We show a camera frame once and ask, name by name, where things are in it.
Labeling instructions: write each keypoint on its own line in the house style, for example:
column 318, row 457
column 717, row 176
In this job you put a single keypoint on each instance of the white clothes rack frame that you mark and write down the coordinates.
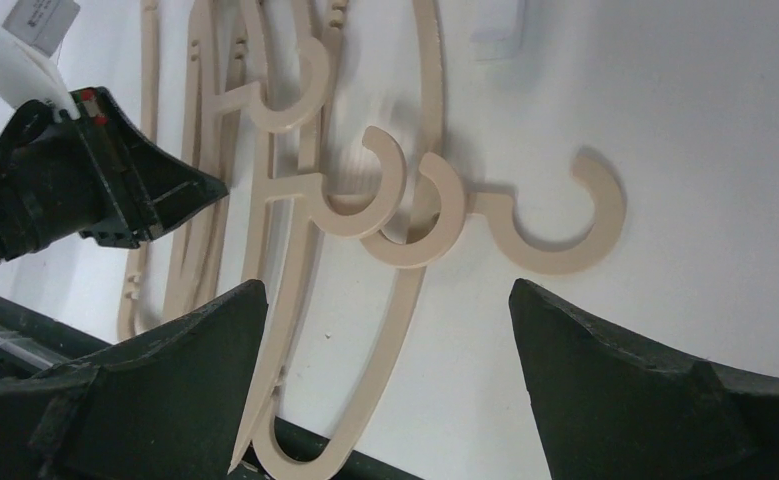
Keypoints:
column 497, row 29

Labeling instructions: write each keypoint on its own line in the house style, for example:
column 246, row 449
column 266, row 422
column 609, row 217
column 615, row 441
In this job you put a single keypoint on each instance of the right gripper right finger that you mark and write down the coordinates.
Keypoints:
column 609, row 403

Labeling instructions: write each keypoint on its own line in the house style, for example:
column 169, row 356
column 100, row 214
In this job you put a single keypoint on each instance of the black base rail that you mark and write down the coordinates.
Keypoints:
column 299, row 443

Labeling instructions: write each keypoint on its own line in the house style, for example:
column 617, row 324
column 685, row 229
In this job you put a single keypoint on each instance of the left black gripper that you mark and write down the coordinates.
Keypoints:
column 91, row 177

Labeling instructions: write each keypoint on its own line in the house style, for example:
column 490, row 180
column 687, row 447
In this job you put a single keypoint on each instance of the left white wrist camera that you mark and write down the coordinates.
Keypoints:
column 30, row 33

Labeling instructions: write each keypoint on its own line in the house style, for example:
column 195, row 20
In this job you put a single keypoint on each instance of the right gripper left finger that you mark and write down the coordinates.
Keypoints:
column 166, row 404

